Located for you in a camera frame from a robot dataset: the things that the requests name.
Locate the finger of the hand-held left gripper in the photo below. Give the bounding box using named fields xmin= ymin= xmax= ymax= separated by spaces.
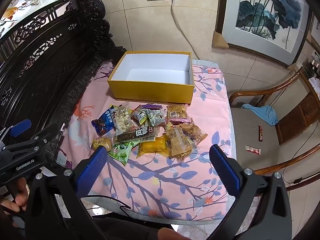
xmin=0 ymin=119 xmax=32 ymax=143
xmin=5 ymin=123 xmax=66 ymax=160

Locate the green white small packet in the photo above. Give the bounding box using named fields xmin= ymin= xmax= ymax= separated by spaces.
xmin=146 ymin=109 xmax=167 ymax=127
xmin=130 ymin=109 xmax=148 ymax=125

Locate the blue cloth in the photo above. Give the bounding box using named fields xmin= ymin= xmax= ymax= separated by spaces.
xmin=241 ymin=104 xmax=279 ymax=126

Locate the purple snack packet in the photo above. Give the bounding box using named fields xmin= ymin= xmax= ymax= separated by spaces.
xmin=136 ymin=104 xmax=164 ymax=112

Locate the framed lotus painting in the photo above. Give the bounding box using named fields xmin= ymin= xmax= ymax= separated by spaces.
xmin=215 ymin=0 xmax=313 ymax=67

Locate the yellow cake packet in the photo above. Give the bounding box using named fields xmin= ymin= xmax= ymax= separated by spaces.
xmin=136 ymin=135 xmax=173 ymax=158

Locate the round cracker packet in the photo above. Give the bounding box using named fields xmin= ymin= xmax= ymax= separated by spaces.
xmin=166 ymin=104 xmax=189 ymax=122

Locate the yellow cardboard box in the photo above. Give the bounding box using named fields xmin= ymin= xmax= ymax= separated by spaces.
xmin=107 ymin=51 xmax=195 ymax=105

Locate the pink leaf-print tablecloth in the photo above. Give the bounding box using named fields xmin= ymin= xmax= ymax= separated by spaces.
xmin=59 ymin=59 xmax=238 ymax=224

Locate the orange brown snack packet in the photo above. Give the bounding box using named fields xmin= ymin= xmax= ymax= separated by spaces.
xmin=175 ymin=122 xmax=208 ymax=153

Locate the small round bread packet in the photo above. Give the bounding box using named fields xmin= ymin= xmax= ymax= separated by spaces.
xmin=92 ymin=136 xmax=112 ymax=152

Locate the green snack packet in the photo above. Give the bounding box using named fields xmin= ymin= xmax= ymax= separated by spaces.
xmin=108 ymin=140 xmax=141 ymax=166

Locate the clear snack packet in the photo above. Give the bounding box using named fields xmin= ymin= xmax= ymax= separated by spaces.
xmin=165 ymin=127 xmax=198 ymax=162

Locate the red white snack packet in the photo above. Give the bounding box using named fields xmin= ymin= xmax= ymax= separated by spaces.
xmin=245 ymin=145 xmax=261 ymax=155

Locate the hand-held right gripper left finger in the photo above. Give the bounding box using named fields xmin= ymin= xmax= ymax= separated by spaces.
xmin=25 ymin=146 xmax=109 ymax=240

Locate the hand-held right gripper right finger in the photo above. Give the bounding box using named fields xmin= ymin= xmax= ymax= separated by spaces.
xmin=209 ymin=144 xmax=293 ymax=240

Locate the person's left hand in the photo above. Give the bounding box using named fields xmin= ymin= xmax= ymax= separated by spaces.
xmin=0 ymin=177 xmax=28 ymax=213

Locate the cardboard corner protector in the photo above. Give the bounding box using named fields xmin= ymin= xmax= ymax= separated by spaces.
xmin=212 ymin=30 xmax=230 ymax=48

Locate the dark carved wooden furniture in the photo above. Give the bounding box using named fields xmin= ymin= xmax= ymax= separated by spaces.
xmin=0 ymin=0 xmax=127 ymax=170

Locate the black cable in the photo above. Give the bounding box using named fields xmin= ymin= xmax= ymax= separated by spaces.
xmin=81 ymin=194 xmax=132 ymax=217

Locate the brown snack bar packet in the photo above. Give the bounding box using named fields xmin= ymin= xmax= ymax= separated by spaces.
xmin=114 ymin=126 xmax=157 ymax=143

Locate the wooden armchair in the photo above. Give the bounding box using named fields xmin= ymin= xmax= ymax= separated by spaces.
xmin=228 ymin=67 xmax=320 ymax=193

